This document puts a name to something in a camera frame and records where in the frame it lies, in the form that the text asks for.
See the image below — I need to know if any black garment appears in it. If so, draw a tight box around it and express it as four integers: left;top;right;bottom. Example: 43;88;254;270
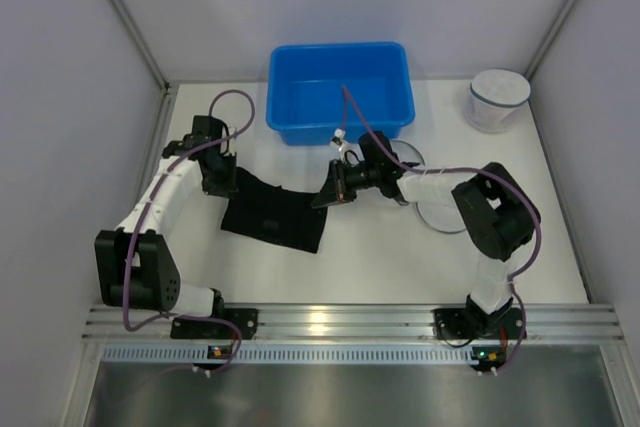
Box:
220;168;328;254

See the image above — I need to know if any white mesh laundry bag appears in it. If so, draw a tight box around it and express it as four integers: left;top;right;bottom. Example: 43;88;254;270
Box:
397;170;470;234
465;68;531;133

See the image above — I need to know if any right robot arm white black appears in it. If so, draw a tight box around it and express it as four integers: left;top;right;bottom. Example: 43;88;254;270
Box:
312;129;541;348

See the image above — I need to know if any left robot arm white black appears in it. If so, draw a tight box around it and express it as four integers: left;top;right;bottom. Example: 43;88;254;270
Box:
94;115;248;332

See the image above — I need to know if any blue plastic bin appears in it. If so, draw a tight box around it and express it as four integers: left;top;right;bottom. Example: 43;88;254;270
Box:
266;42;415;146

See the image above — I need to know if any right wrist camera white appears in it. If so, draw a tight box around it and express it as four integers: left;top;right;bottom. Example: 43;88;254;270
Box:
330;128;351;161

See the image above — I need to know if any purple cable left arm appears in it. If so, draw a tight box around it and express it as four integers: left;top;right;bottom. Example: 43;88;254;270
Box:
122;89;256;376

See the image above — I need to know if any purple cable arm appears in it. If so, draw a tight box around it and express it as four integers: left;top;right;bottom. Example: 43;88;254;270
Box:
340;85;544;378
122;89;256;376

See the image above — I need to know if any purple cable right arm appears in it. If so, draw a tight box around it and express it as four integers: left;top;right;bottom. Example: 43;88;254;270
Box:
340;85;544;378

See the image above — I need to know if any slotted cable duct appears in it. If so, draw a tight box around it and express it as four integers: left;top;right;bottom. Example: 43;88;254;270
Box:
102;343;502;366

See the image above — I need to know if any aluminium mounting rail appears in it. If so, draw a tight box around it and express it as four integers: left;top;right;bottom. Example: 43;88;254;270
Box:
82;304;624;345

